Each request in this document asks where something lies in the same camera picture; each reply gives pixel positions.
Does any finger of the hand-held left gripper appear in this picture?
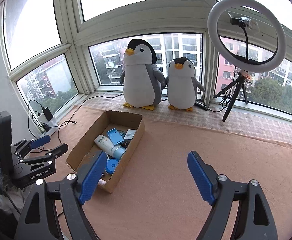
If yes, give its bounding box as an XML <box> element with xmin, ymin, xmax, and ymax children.
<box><xmin>11</xmin><ymin>134</ymin><xmax>51</xmax><ymax>159</ymax></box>
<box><xmin>18</xmin><ymin>143</ymin><xmax>69</xmax><ymax>167</ymax></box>

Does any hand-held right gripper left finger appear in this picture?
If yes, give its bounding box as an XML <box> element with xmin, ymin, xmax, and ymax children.
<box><xmin>14</xmin><ymin>151</ymin><xmax>108</xmax><ymax>240</ymax></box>

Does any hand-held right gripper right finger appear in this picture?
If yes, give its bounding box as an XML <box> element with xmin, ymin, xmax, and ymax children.
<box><xmin>187</xmin><ymin>151</ymin><xmax>279</xmax><ymax>240</ymax></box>

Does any blue round case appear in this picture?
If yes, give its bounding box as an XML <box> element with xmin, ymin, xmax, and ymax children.
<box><xmin>105</xmin><ymin>159</ymin><xmax>119</xmax><ymax>175</ymax></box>

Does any white sunscreen bottle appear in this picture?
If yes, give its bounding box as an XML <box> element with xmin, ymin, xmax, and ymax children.
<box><xmin>94</xmin><ymin>134</ymin><xmax>126</xmax><ymax>160</ymax></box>

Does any blue phone stand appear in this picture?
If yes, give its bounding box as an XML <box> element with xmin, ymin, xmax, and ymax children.
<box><xmin>106</xmin><ymin>128</ymin><xmax>124</xmax><ymax>146</ymax></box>

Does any brown cardboard box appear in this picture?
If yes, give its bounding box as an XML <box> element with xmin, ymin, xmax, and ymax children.
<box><xmin>65</xmin><ymin>110</ymin><xmax>146</xmax><ymax>194</ymax></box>

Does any white charger adapter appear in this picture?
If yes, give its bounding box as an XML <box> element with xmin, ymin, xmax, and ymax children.
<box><xmin>124</xmin><ymin>129</ymin><xmax>136</xmax><ymax>142</ymax></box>

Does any white power strip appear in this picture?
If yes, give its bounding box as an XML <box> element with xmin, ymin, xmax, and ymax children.
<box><xmin>40</xmin><ymin>120</ymin><xmax>60</xmax><ymax>134</ymax></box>

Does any checkered cloth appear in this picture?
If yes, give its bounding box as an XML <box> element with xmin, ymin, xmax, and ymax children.
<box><xmin>81</xmin><ymin>92</ymin><xmax>292</xmax><ymax>155</ymax></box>

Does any small penguin plush toy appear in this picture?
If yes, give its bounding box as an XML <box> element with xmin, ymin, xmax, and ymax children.
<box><xmin>164</xmin><ymin>57</ymin><xmax>206</xmax><ymax>112</ymax></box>

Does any black tripod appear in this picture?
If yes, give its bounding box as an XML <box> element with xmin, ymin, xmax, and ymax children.
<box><xmin>213</xmin><ymin>69</ymin><xmax>255</xmax><ymax>122</ymax></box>

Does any large penguin plush toy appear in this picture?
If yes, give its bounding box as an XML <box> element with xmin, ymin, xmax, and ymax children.
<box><xmin>120</xmin><ymin>39</ymin><xmax>166</xmax><ymax>111</ymax></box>

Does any black webcam on gooseneck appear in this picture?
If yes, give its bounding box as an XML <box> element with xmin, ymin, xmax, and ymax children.
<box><xmin>228</xmin><ymin>12</ymin><xmax>259</xmax><ymax>62</ymax></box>

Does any black usb cable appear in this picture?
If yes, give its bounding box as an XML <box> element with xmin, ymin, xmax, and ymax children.
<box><xmin>42</xmin><ymin>120</ymin><xmax>77</xmax><ymax>153</ymax></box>

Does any black charging cable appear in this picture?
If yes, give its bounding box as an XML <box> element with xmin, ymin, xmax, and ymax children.
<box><xmin>27</xmin><ymin>99</ymin><xmax>45</xmax><ymax>133</ymax></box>

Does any black ring light cable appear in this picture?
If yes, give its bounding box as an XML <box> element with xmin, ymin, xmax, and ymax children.
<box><xmin>53</xmin><ymin>90</ymin><xmax>233</xmax><ymax>135</ymax></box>

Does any white window frame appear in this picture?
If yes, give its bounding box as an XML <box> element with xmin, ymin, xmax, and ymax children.
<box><xmin>0</xmin><ymin>0</ymin><xmax>292</xmax><ymax>120</ymax></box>

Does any white ring light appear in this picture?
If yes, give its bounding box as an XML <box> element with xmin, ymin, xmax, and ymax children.
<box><xmin>207</xmin><ymin>0</ymin><xmax>286</xmax><ymax>73</ymax></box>

